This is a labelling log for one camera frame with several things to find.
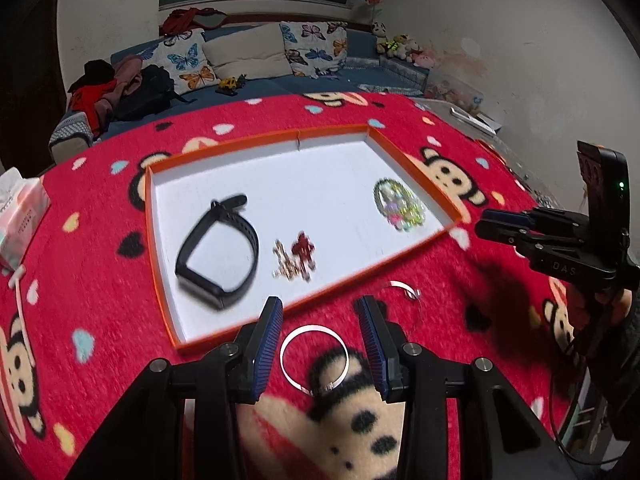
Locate colourful bead bracelets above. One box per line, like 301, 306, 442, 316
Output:
373, 178, 428, 232

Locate silver bangle with pearl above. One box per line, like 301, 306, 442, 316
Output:
376, 278, 426, 340

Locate black smart wristband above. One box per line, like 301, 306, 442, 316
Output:
175, 194, 259, 311

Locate silver hoop with red charm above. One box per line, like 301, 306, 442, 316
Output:
278, 231, 352, 399

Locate gold chain charm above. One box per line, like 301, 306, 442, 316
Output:
272, 240, 311, 282

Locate right hand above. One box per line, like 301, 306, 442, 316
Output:
566, 285, 634, 332

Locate plush toys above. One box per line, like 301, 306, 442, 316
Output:
372, 22, 439, 70

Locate blue sofa bed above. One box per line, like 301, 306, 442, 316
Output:
49, 21, 430, 164

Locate orange white shallow tray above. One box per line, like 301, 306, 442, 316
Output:
145, 125, 462, 352

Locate right butterfly pillow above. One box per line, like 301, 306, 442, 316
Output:
279, 21, 348, 78

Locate butterfly pillow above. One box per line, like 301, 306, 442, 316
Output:
279, 21, 348, 78
148, 28, 218, 94

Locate pink tissue pack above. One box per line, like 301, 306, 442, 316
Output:
0, 167, 51, 271

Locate beige pillow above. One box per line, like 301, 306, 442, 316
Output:
203, 23, 292, 79

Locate yellow toy vehicle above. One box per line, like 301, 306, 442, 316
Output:
216, 74, 246, 96

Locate pile of clothes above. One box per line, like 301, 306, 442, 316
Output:
67, 55, 179, 139

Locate left butterfly pillow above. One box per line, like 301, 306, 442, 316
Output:
148, 28, 218, 94

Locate red cloth on sill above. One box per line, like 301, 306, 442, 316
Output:
160, 8, 228, 37

